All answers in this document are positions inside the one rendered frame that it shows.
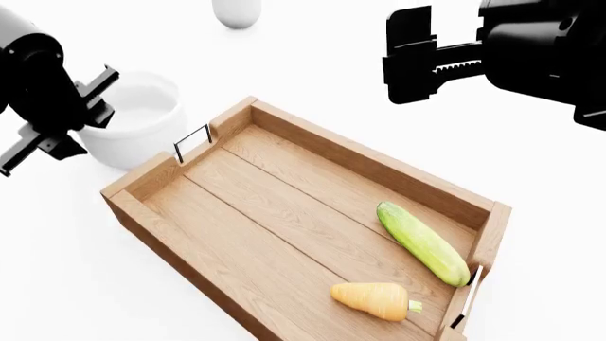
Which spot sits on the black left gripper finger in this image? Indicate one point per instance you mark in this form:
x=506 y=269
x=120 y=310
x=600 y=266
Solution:
x=100 y=113
x=59 y=145

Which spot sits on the orange carrot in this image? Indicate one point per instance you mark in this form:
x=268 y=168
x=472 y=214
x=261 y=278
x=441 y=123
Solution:
x=371 y=300

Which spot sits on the white round bowl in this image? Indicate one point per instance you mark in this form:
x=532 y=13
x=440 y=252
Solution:
x=142 y=128

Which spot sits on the white rounded cylinder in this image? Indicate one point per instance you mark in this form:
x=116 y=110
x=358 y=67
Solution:
x=237 y=12

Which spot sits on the green zucchini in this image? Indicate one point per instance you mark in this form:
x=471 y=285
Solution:
x=421 y=243

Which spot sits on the wooden tray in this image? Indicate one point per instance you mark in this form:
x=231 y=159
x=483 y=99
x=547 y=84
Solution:
x=265 y=220

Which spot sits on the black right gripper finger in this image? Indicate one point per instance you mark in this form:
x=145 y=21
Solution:
x=409 y=30
x=409 y=78

